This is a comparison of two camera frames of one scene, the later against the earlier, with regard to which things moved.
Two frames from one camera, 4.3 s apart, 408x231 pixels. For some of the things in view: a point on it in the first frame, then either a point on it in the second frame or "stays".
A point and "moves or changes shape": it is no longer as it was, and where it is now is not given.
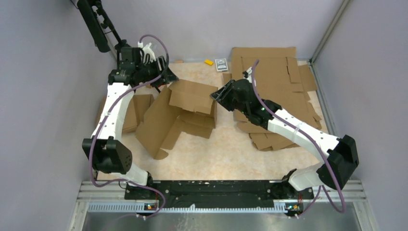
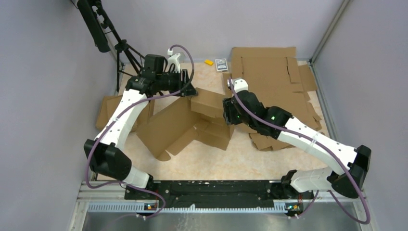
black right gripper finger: x=222 y=94 to x=228 y=112
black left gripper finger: x=167 y=75 to x=190 y=90
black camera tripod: x=105 y=33 stays
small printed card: x=221 y=64 stays
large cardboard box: x=186 y=107 moves or changes shape
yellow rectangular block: x=209 y=62 stays
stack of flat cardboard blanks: x=279 y=77 stays
